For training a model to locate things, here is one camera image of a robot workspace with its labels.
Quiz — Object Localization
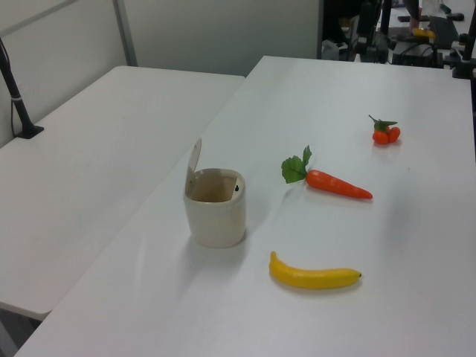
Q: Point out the beige plastic garbage bin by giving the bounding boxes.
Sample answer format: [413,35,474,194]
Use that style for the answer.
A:
[183,167,247,249]

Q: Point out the black pole with base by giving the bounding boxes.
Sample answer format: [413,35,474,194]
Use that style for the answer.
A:
[0,36,45,140]

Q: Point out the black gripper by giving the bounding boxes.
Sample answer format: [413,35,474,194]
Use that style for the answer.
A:
[356,2,375,46]

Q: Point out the black equipment box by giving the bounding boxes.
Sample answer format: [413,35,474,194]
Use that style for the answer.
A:
[391,40,444,68]

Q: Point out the orange toy tomato cluster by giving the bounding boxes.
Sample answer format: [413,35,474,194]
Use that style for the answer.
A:
[368,115,402,146]

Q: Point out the yellow toy banana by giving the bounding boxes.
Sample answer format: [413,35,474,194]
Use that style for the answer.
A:
[268,251,363,291]

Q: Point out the beige hinged bin lid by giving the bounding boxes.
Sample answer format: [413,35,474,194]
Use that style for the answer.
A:
[185,137,204,195]

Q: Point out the orange toy carrot green leaves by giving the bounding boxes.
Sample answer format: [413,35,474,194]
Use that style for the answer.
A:
[281,145,373,201]

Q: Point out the grey partition post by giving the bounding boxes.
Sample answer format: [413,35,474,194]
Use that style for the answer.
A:
[113,0,139,68]

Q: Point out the black clamp camera stand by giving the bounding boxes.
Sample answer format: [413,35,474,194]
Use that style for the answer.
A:
[442,32,476,79]

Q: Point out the black upright tripod pole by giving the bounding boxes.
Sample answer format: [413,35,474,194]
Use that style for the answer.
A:
[379,0,393,38]

